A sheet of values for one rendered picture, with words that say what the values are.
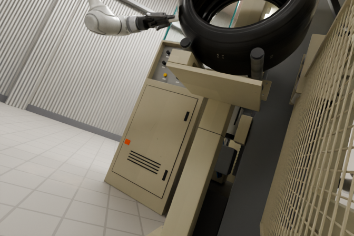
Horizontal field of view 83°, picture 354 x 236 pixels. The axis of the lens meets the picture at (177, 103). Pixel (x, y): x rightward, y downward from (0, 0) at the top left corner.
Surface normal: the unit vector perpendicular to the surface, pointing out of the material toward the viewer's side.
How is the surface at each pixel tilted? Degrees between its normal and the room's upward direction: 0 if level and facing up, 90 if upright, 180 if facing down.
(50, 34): 90
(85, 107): 90
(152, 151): 90
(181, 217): 90
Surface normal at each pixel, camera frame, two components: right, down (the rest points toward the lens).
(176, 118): -0.36, -0.27
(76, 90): 0.28, -0.04
